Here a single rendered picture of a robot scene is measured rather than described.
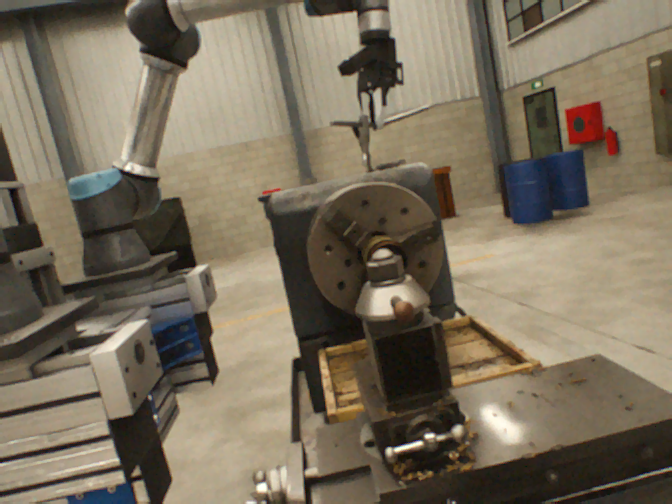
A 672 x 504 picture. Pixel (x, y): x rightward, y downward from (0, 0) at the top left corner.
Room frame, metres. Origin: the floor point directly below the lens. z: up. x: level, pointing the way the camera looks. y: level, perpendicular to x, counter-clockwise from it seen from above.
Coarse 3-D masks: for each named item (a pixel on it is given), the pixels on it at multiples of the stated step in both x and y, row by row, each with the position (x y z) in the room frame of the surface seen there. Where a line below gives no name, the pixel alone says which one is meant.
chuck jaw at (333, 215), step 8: (328, 208) 1.07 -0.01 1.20; (336, 208) 1.07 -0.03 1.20; (328, 216) 1.07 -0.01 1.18; (336, 216) 1.03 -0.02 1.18; (344, 216) 1.03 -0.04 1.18; (336, 224) 1.03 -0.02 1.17; (344, 224) 1.03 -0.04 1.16; (352, 224) 1.02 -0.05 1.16; (344, 232) 1.03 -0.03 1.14; (352, 232) 1.01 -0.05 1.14; (360, 232) 1.01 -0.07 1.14; (352, 240) 1.01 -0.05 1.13; (360, 240) 0.99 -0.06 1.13; (368, 240) 0.99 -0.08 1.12; (360, 248) 0.99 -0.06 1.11
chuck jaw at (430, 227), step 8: (432, 224) 1.05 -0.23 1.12; (408, 232) 1.06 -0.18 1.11; (416, 232) 1.03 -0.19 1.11; (424, 232) 1.04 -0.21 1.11; (432, 232) 1.04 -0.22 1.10; (400, 240) 1.00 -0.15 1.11; (408, 240) 1.01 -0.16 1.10; (416, 240) 1.02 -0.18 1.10; (424, 240) 1.04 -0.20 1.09; (432, 240) 1.04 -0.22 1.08; (408, 248) 1.00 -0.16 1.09; (416, 248) 1.02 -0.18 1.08; (408, 256) 1.00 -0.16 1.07
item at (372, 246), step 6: (372, 240) 0.99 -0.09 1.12; (378, 240) 0.97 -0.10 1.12; (384, 240) 0.96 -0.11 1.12; (390, 240) 0.96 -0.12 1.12; (396, 240) 0.99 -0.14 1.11; (366, 246) 0.98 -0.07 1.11; (372, 246) 0.96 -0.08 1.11; (378, 246) 0.93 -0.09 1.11; (384, 246) 0.93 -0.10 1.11; (390, 246) 0.93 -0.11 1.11; (396, 246) 0.93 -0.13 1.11; (402, 246) 0.96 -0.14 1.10; (366, 252) 0.97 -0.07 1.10; (372, 252) 0.94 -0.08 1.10; (396, 252) 0.96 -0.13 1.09; (402, 252) 0.93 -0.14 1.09; (366, 258) 0.96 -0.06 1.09; (372, 258) 0.93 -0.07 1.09; (402, 258) 0.93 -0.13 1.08; (366, 270) 0.98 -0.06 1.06
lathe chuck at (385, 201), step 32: (352, 192) 1.07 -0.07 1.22; (384, 192) 1.07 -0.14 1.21; (320, 224) 1.07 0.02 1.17; (384, 224) 1.08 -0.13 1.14; (416, 224) 1.08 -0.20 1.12; (320, 256) 1.07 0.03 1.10; (352, 256) 1.07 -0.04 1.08; (416, 256) 1.08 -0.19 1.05; (320, 288) 1.06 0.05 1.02; (352, 288) 1.07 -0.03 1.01
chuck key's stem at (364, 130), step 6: (366, 114) 1.11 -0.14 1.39; (360, 120) 1.11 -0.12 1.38; (366, 120) 1.11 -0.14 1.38; (366, 126) 1.11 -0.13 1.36; (360, 132) 1.12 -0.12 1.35; (366, 132) 1.11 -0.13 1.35; (360, 138) 1.12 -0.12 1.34; (366, 138) 1.11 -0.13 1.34; (366, 144) 1.11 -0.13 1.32; (366, 150) 1.11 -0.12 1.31; (366, 156) 1.11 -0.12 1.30; (366, 162) 1.11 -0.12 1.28
